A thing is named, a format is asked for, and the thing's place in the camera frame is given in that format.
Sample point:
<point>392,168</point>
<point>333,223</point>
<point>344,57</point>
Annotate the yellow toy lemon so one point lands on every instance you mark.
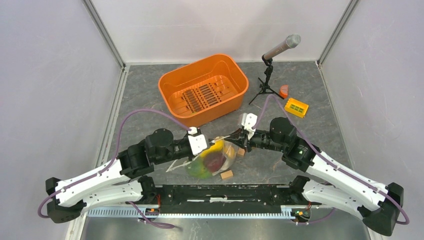
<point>230,152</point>

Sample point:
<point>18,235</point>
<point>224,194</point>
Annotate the orange semicircle toy slice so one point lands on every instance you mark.
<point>284,91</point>

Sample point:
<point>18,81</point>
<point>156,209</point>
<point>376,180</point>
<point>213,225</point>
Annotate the green toy lettuce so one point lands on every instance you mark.
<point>197,169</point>

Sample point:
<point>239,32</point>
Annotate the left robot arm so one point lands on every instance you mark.
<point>124,178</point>

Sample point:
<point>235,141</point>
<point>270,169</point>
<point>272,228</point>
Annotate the small tan wooden cube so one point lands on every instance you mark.
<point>240,152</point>

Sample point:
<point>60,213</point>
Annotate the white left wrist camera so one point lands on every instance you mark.
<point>198,142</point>

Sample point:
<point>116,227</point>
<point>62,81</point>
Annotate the yellow window toy brick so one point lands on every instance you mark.
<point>296,107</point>

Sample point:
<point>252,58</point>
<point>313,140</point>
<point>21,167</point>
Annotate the black microphone tripod stand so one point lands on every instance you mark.
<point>264,86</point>

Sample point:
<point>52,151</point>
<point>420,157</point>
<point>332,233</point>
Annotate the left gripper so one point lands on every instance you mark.
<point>191,156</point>

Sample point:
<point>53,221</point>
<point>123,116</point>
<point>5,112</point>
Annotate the dark red toy onion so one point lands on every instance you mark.
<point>214,161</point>

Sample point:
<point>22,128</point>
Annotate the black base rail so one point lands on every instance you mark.
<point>223,199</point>

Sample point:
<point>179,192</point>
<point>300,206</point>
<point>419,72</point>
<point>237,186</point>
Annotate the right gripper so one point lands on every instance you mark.
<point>240,137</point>

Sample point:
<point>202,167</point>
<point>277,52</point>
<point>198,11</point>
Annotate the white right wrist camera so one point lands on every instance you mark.
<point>247,122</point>

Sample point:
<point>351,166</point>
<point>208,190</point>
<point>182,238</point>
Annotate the polka dot zip top bag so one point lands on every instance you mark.
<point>179,165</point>

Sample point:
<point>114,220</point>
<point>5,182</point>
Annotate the silver microphone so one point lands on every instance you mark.
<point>292,41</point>

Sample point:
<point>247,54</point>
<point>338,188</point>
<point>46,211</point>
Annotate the orange plastic basket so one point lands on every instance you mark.
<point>202,91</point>

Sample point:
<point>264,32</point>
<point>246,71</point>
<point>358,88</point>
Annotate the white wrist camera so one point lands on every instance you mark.
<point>198,142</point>
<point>247,122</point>

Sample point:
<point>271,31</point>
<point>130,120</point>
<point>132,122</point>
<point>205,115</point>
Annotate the tan wooden block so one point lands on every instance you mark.
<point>226,174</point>

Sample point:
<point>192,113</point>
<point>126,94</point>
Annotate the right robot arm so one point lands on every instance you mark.
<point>376,204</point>

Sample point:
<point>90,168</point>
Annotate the yellow toy mango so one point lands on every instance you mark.
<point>216,147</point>

